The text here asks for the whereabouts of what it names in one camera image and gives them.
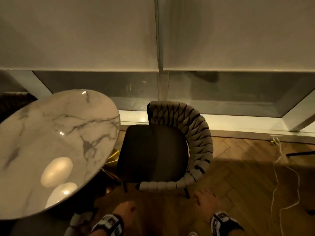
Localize beige roller blind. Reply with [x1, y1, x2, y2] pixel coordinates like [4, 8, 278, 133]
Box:
[157, 0, 315, 72]
[0, 0, 158, 72]

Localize person's left hand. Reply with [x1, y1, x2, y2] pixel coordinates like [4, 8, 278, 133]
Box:
[114, 201, 136, 225]

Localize grey woven back chair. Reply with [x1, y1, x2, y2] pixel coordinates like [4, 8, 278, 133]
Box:
[116, 101, 214, 199]
[63, 211, 99, 236]

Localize person's right hand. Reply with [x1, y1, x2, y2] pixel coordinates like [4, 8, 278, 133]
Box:
[194, 189, 222, 215]

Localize dark woven chair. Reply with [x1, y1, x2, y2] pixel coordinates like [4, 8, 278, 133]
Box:
[0, 92, 38, 124]

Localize gold table base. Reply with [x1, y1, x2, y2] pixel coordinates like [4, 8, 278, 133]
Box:
[100, 148, 123, 195]

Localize black furniture leg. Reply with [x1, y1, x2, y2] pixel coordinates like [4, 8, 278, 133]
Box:
[286, 151, 315, 157]

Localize white cable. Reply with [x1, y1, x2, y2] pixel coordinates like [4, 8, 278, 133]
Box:
[270, 137, 301, 236]

